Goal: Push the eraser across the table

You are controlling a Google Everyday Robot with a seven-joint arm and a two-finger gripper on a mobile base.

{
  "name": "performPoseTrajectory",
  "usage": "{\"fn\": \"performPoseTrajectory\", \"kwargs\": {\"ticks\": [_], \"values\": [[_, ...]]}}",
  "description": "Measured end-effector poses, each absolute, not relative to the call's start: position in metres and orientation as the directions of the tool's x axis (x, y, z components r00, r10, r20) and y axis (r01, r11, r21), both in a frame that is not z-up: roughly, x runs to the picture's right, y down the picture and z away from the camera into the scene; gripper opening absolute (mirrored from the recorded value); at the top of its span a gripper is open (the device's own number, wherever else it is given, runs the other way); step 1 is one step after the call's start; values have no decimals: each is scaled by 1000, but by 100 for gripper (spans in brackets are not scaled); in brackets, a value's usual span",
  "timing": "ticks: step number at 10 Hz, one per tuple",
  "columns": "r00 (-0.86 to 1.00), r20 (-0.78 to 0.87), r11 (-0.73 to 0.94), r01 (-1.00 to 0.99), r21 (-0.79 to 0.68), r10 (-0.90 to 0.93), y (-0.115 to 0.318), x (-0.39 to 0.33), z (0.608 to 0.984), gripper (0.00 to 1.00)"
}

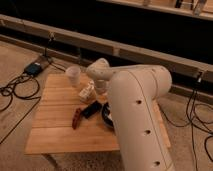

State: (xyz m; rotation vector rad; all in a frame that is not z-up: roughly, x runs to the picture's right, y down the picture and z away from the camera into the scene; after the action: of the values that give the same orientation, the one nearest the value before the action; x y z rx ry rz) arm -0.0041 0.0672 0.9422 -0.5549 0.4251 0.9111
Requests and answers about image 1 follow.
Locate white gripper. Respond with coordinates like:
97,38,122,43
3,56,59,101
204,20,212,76
78,81,96,103

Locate black rectangular eraser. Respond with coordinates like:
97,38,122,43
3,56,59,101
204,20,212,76
81,101,102,119

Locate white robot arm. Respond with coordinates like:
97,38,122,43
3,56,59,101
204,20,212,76
86,58,175,171

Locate red marker pen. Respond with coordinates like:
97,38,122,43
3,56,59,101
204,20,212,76
72,108,82,129

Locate black bowl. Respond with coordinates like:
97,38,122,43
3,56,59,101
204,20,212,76
101,103,114,129

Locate wooden slatted table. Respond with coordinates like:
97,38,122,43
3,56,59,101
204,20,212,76
24,72,172,156

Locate black power adapter box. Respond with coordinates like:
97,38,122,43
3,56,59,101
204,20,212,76
24,63,42,77

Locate black cables left floor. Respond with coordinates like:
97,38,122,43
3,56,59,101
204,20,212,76
0,54,67,146

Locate black cables floor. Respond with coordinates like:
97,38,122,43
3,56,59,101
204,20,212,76
0,54,67,146
159,71,213,171

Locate black cables right floor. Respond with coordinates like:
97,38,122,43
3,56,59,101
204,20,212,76
159,71,213,171

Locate long wooden shelf rail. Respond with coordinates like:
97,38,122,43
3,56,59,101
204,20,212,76
0,14,213,83

